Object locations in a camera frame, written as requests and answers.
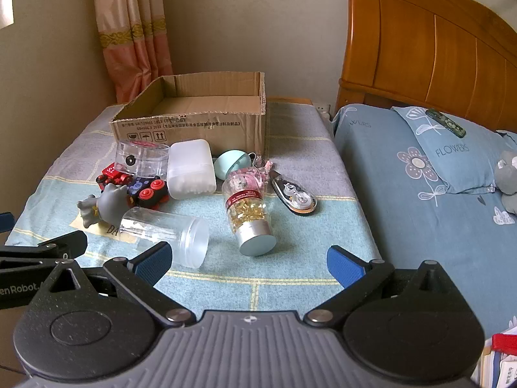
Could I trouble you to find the teal egg-shaped case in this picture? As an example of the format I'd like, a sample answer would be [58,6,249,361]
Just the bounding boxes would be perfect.
[214,150,253,180]

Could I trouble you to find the red toy train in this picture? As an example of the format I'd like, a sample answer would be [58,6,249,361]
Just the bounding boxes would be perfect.
[96,163,132,190]

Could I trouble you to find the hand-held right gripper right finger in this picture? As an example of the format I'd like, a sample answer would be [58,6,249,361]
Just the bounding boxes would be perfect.
[304,245,461,329]

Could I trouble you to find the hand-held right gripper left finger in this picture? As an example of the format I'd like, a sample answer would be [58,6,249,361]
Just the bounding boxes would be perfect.
[36,241,198,329]

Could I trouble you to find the clear frosted plastic jar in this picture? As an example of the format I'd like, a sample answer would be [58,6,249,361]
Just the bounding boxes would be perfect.
[119,207,210,269]

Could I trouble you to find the black toy car red wheels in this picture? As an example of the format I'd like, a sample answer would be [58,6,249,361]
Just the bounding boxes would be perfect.
[127,176,170,210]

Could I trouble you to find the clear round red-label container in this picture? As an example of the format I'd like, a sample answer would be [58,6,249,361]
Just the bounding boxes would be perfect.
[115,139,169,179]

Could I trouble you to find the blue floral pillow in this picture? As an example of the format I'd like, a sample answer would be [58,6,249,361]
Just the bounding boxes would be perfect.
[391,106,517,195]

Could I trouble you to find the grey plush toy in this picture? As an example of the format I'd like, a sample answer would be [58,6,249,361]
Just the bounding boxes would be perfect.
[493,150,517,207]

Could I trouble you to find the green camouflage case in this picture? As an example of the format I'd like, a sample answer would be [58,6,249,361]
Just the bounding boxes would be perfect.
[424,108,466,138]

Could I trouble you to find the white frosted plastic box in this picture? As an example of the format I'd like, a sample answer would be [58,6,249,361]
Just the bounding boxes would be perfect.
[167,139,216,200]

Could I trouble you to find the pink beige curtain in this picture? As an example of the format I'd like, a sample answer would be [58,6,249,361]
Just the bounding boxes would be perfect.
[92,0,174,103]

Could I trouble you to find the correction tape dispenser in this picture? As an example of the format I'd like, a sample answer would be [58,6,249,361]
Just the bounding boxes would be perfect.
[270,171,318,216]

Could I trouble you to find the golden capsule bottle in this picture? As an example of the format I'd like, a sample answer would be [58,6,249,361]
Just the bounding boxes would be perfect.
[222,168,277,256]

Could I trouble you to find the wooden headboard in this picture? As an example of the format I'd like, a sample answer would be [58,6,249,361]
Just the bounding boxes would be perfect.
[336,0,517,134]

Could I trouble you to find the pink keychain charm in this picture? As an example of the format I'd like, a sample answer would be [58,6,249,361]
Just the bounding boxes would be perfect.
[246,154,276,189]

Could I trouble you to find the blue floral bed sheet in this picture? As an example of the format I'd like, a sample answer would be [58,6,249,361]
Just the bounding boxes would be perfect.
[331,104,517,356]

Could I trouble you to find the grey cat figure toy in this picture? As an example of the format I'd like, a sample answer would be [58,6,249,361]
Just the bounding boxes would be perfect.
[78,183,132,227]

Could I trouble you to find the brown cardboard box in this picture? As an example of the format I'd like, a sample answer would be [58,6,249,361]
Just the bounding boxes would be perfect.
[111,71,266,156]

